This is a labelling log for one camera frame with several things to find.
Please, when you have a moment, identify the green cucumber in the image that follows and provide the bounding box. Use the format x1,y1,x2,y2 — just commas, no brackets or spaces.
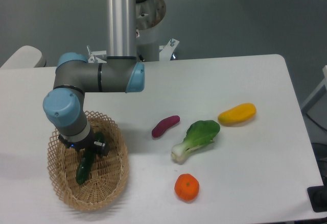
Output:
76,132,106,185

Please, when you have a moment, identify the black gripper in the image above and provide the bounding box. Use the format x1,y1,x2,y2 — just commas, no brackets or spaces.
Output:
58,132,108,157

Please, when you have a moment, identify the green bok choy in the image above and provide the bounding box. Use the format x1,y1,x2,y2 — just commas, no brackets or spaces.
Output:
171,120,221,164

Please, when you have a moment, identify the white furniture leg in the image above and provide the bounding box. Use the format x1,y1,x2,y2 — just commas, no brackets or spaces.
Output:
300,65,326,114

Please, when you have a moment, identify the orange tangerine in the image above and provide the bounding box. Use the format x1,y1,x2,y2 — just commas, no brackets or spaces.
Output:
174,173,200,202

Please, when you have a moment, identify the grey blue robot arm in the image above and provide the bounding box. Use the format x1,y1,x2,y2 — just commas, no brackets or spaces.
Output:
43,0,145,156

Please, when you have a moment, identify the white chair seat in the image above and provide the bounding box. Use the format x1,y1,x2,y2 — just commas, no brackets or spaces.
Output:
1,45,46,69

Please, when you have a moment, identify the purple sweet potato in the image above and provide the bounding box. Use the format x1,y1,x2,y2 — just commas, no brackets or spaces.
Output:
151,115,180,138

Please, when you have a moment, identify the yellow mango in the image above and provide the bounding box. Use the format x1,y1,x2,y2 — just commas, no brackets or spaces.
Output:
218,103,256,126

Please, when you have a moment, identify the black device at edge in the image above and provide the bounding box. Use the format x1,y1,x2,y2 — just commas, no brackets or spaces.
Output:
307,186,326,213

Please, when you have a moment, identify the woven wicker basket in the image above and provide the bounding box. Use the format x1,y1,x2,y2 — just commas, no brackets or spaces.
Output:
48,111,129,211

